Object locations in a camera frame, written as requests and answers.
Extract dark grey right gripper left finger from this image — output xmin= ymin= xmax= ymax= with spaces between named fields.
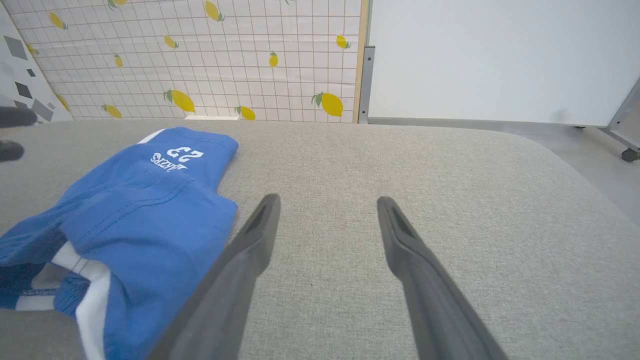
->
xmin=147 ymin=193 xmax=282 ymax=360

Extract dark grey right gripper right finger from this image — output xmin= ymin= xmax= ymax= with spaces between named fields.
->
xmin=376 ymin=196 xmax=509 ymax=360

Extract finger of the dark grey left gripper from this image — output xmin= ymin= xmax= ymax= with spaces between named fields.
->
xmin=0 ymin=141 xmax=25 ymax=163
xmin=0 ymin=107 xmax=39 ymax=127

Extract blue shorts with white stripes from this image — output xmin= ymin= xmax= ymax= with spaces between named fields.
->
xmin=0 ymin=126 xmax=240 ymax=360

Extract terrazzo pattern panel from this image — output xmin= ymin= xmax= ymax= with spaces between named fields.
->
xmin=0 ymin=5 xmax=73 ymax=124

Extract white partition board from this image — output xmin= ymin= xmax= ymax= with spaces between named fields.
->
xmin=368 ymin=0 xmax=640 ymax=128

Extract grey board stand leg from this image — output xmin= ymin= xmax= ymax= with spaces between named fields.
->
xmin=599 ymin=76 xmax=640 ymax=151

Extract grey metal board post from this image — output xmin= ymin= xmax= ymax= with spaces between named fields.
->
xmin=358 ymin=46 xmax=376 ymax=124

